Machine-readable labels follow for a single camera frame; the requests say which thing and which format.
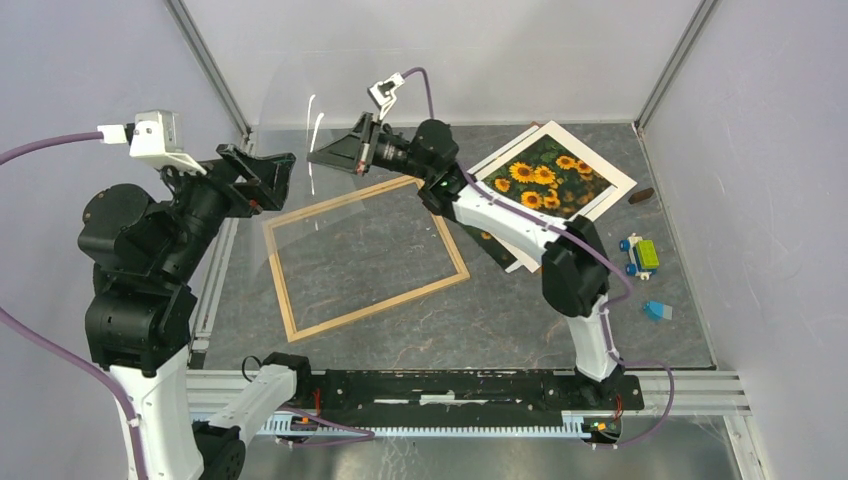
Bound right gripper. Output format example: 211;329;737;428
306;114;431;183

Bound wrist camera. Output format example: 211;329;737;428
367;72;405;122
96;109;207;176

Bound clear glass pane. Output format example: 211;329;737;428
256;71;392;220

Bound sunflower photo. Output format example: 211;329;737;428
457;127;619;272

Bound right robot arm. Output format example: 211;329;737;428
308;113;625;408

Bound blue toy block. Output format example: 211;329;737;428
642;301;673;322

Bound small brown block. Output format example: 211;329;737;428
628;187;655;205

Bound toy car with green block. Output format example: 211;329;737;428
619;233;660;281

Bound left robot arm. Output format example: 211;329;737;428
78;144;314;479

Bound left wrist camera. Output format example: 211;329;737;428
96;109;207;176

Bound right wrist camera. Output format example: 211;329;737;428
367;72;405;122

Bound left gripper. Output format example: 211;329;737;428
158;137;296;279

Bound blue white cable duct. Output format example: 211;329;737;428
258;412;620;441

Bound wooden picture frame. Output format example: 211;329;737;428
262;176;471;343

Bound white mat board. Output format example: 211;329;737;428
454;121;636;271

